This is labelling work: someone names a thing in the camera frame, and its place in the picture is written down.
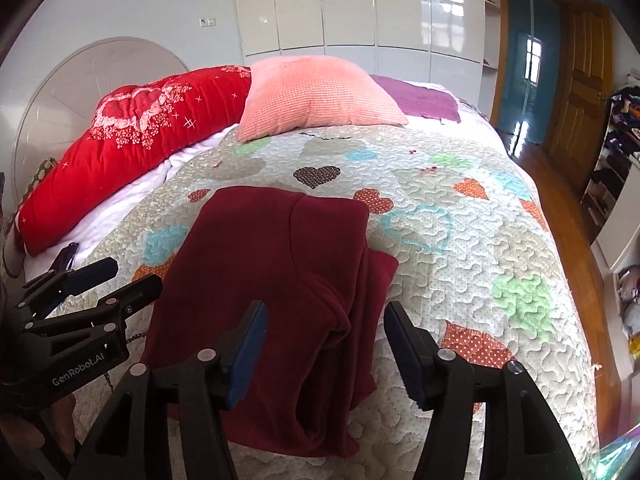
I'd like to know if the heart-patterned quilted bedspread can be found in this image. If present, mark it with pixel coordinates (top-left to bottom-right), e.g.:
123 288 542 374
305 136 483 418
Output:
47 110 601 480

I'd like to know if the maroon sweater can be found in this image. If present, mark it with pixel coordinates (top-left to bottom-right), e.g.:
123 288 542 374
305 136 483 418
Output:
141 186 400 460

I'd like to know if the white cabinet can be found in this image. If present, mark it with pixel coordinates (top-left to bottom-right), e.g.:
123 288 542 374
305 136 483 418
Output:
590 157 640 273

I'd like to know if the purple pillow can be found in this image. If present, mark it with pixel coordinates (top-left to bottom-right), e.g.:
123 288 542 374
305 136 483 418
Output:
369 75 462 124

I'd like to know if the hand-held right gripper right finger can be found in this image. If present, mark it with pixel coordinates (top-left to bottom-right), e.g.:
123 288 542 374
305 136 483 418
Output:
384 301 583 480

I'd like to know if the white bed sheet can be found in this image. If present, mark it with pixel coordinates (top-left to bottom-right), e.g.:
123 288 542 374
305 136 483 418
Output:
22 127 241 273

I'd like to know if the person's left hand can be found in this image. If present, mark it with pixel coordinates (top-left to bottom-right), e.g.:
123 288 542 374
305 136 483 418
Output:
0 394 77 466

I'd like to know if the wooden door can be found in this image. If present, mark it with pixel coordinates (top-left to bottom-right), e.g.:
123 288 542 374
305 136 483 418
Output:
542 4 615 192

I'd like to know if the white round headboard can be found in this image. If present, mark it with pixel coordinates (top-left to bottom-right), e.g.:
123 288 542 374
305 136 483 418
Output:
11 36 191 206

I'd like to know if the white glossy wardrobe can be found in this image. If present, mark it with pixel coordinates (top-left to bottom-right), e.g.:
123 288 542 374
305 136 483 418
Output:
235 0 487 96

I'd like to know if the red embroidered pillow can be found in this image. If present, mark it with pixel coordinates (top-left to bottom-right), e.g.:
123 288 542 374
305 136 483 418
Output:
17 65 253 257

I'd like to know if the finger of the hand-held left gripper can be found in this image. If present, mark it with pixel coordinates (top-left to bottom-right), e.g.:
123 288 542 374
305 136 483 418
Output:
22 274 165 343
14 257 120 322

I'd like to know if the dotted cushion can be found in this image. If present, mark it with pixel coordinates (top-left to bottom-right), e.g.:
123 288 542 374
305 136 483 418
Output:
19 157 59 203

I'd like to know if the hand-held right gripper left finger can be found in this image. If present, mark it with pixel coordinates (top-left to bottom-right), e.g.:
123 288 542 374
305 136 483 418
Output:
67 300 269 480

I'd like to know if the blue glass door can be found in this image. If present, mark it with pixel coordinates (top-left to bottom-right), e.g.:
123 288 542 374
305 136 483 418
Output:
497 0 563 146

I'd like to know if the white corner shelf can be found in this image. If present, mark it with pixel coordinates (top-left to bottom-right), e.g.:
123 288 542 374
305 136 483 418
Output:
482 0 502 72

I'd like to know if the pink ribbed pillow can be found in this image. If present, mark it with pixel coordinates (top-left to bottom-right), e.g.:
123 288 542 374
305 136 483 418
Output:
236 55 410 143

